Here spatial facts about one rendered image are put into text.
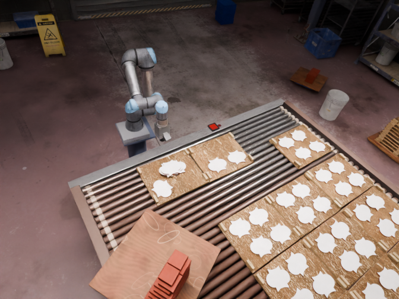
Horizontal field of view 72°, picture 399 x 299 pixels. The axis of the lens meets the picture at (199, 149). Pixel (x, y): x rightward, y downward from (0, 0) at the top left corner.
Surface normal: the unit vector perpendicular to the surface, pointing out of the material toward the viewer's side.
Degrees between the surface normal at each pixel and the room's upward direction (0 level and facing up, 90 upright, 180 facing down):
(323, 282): 0
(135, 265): 0
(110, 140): 0
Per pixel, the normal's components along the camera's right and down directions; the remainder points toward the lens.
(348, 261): 0.10, -0.66
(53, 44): 0.39, 0.56
